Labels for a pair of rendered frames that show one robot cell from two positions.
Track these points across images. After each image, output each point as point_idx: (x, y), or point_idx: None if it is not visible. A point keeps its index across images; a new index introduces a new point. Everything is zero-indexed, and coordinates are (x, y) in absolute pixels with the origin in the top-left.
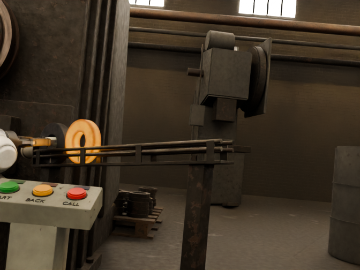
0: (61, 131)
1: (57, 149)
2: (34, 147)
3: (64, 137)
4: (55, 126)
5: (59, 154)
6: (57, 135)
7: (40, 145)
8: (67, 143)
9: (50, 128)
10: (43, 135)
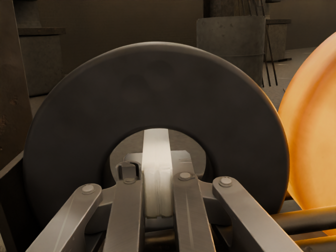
0: (254, 101)
1: (288, 225)
2: (18, 244)
3: (285, 134)
4: (183, 69)
5: (311, 251)
6: (212, 132)
7: (50, 210)
8: (319, 167)
9: (124, 89)
10: (57, 143)
